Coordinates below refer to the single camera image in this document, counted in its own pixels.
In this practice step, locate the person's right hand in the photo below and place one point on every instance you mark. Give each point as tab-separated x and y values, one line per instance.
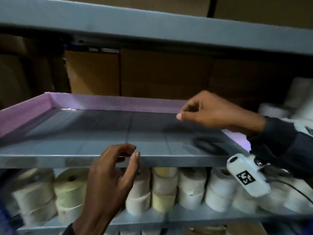
220	112

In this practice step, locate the person's left hand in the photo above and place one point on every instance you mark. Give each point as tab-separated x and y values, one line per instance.
110	178

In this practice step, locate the row of white paper rolls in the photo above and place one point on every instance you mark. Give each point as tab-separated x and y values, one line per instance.
190	186

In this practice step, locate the stack of white paper rolls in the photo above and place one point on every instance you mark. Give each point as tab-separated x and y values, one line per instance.
300	95

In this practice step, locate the slotted pink divider strip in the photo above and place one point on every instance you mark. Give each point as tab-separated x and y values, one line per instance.
24	115

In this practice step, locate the person's left forearm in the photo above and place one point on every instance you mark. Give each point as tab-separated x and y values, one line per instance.
90	227

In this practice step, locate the brown cardboard box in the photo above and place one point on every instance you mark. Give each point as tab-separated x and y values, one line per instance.
166	73
244	80
269	9
122	4

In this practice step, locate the black right wristband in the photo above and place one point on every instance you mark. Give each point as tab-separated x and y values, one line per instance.
276	144

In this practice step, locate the white marker tag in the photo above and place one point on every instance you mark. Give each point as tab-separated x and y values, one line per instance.
305	127

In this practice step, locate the orange-brown cardboard box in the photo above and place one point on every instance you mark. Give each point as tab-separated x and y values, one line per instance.
93	73

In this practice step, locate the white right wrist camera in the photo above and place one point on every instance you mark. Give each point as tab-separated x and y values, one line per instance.
247	176

